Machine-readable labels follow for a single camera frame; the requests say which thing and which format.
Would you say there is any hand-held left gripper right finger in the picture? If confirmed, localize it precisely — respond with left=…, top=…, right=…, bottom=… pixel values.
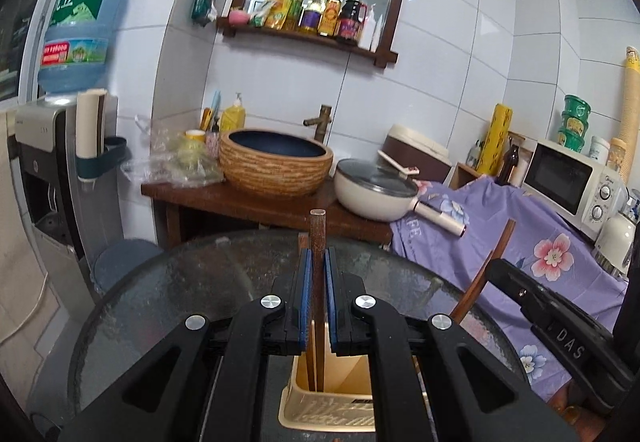
left=324, top=247, right=583, bottom=442

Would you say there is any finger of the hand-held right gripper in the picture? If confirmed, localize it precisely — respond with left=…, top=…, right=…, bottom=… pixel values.
left=487, top=259, right=566, bottom=330

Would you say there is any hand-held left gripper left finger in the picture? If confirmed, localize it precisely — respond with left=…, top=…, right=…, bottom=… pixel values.
left=59, top=248, right=316, bottom=442

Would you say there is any cream perforated utensil holder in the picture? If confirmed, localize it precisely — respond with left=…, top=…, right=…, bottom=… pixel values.
left=278, top=319, right=432, bottom=434

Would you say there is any purple floral cloth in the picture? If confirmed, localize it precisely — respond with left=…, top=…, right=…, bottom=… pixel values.
left=390, top=174, right=631, bottom=403

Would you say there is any cream pan with glass lid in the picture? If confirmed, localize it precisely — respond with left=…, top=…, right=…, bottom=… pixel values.
left=334, top=158, right=468, bottom=239

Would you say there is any white kettle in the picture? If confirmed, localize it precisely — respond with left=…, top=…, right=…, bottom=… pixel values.
left=592, top=189, right=640, bottom=280

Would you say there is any white microwave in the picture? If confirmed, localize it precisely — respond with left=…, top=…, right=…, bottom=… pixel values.
left=522, top=139, right=626, bottom=243

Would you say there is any wooden washstand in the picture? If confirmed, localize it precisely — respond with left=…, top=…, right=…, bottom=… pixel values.
left=141, top=172, right=396, bottom=250

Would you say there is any brown glass bottle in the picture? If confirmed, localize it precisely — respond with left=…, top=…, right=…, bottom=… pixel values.
left=495, top=145, right=521, bottom=187

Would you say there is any round glass table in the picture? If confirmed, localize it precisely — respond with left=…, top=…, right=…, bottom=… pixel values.
left=75, top=229, right=531, bottom=442

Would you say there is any wooden box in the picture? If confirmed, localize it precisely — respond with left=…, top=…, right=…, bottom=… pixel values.
left=448, top=162, right=493, bottom=190

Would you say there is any woven pattern wash basin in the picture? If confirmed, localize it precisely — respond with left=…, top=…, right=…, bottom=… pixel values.
left=218, top=128, right=334, bottom=199

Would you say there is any white rice paddle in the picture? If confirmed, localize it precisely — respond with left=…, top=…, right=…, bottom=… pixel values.
left=377, top=149, right=421, bottom=177

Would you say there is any yellow roll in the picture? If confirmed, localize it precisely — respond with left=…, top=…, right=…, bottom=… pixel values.
left=476, top=103, right=515, bottom=177

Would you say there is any white tub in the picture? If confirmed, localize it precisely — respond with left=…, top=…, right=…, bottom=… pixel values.
left=587, top=136, right=611, bottom=163

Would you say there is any yellow jar with cream lid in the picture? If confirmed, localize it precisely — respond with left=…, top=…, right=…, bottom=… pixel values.
left=607, top=138, right=628, bottom=183

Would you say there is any brown white rice cooker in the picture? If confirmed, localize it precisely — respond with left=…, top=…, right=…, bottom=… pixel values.
left=382, top=124, right=451, bottom=183

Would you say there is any brass faucet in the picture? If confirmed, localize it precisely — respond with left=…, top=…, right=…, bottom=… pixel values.
left=302, top=104, right=333, bottom=145

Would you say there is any blue trash bin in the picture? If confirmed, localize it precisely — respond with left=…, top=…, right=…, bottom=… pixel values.
left=92, top=239, right=166, bottom=297

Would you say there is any yellow soap dispenser bottle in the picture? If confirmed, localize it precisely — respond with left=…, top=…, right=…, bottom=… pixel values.
left=220, top=93, right=247, bottom=133

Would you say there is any clear plastic bag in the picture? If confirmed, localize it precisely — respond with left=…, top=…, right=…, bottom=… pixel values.
left=120, top=114, right=226, bottom=187

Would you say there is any beige tall roll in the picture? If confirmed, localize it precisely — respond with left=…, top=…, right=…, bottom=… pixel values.
left=617, top=46, right=640, bottom=185

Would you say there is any teal cup holder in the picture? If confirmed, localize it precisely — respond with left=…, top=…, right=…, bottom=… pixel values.
left=75, top=136, right=133, bottom=185

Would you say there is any dark soy sauce bottle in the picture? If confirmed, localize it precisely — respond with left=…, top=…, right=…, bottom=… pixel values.
left=336, top=0, right=368, bottom=46

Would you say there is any white paper cup stack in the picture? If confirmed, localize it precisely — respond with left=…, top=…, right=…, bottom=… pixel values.
left=76, top=89, right=108, bottom=157

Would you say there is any yellow label bottle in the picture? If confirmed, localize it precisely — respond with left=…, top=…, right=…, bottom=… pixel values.
left=318, top=0, right=345, bottom=38

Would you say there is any purple label bottle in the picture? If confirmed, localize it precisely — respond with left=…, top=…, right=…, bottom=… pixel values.
left=298, top=0, right=327, bottom=35

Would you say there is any green white packet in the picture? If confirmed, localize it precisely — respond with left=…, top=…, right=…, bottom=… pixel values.
left=250, top=0, right=272, bottom=28

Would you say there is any green oil bottle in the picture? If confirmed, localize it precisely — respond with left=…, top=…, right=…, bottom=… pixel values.
left=286, top=0, right=306, bottom=31

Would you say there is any yellow packet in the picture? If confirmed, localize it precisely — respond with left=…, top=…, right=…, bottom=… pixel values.
left=262, top=0, right=296, bottom=30

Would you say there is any grey water dispenser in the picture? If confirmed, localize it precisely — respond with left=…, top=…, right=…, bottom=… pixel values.
left=14, top=92, right=126, bottom=305

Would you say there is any blue water jug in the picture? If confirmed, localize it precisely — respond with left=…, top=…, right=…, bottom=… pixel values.
left=37, top=0, right=130, bottom=95

